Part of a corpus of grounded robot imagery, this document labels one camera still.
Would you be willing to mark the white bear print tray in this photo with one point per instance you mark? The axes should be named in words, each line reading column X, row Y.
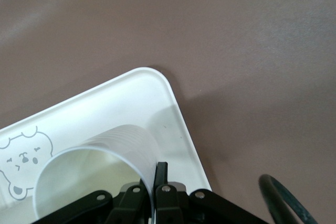
column 105, row 103

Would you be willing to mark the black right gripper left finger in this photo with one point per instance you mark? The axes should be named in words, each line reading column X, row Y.
column 128, row 200

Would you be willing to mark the white plastic cup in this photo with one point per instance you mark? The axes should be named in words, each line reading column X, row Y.
column 126, row 140

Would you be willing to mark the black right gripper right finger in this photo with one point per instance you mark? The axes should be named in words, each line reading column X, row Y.
column 168, row 200

